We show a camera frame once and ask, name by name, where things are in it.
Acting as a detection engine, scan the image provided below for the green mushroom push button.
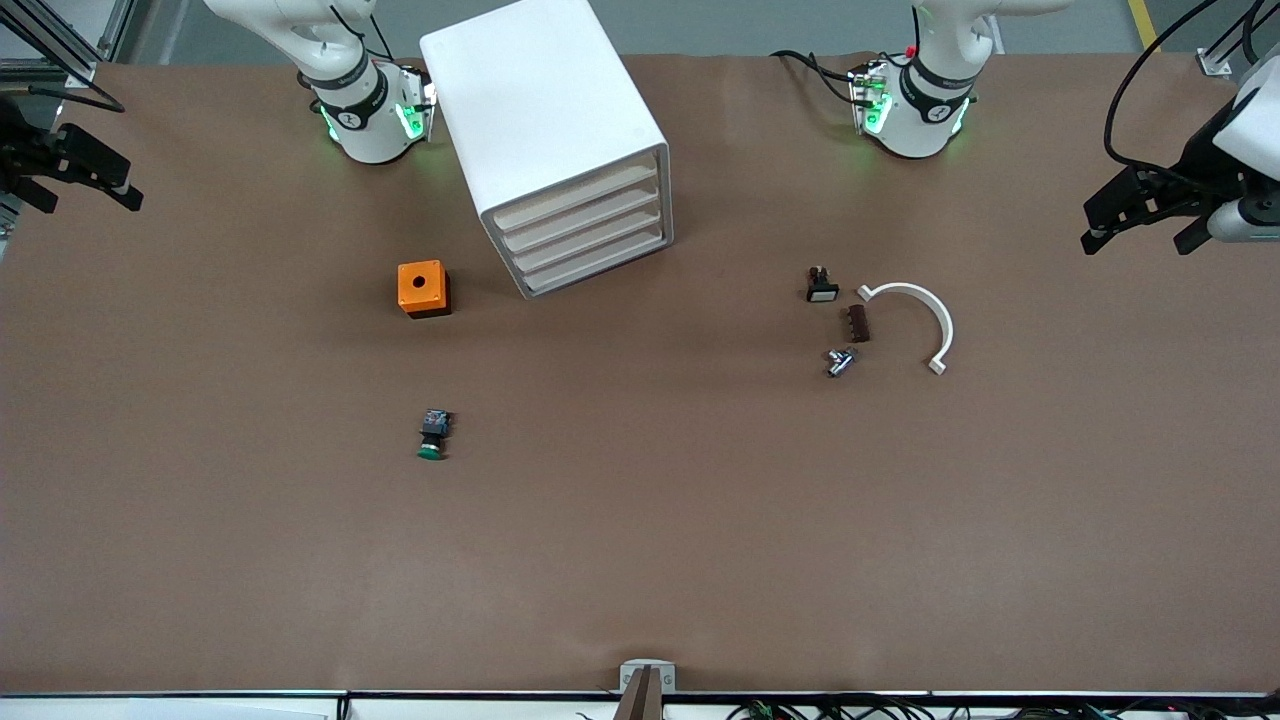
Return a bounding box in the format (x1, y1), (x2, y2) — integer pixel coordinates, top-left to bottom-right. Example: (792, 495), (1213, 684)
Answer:
(416, 408), (453, 463)

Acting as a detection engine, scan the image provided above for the white curved plastic clamp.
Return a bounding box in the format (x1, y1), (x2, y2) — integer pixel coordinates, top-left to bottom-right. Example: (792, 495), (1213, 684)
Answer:
(857, 283), (955, 377)

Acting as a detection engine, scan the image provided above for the black right camera cable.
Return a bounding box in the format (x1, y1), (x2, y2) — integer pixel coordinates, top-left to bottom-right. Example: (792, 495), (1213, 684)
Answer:
(25, 84), (126, 113)

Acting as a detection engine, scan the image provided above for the black camera cable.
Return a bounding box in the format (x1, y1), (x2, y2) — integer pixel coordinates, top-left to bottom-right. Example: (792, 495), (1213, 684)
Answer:
(25, 84), (126, 113)
(1103, 0), (1280, 171)

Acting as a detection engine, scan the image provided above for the aluminium frame post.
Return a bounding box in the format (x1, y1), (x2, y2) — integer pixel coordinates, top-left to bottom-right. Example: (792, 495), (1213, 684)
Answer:
(1197, 0), (1280, 79)
(0, 0), (136, 91)

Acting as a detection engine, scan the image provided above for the black left camera cable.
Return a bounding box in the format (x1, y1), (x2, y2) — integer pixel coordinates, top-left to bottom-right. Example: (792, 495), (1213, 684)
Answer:
(1103, 0), (1280, 171)

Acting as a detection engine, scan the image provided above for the orange button enclosure box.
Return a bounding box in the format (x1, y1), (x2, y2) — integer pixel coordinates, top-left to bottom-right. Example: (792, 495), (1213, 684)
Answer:
(397, 260), (452, 320)

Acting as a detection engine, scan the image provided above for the black base power cable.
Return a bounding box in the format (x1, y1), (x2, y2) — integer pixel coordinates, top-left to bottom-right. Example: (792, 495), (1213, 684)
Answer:
(770, 48), (861, 106)

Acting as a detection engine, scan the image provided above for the grey metal bracket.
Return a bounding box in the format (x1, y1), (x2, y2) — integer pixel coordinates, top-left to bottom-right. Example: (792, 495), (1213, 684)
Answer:
(618, 658), (678, 695)

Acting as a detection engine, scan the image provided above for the brown camera pole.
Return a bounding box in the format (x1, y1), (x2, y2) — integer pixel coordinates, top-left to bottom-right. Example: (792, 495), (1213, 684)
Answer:
(620, 667), (664, 720)

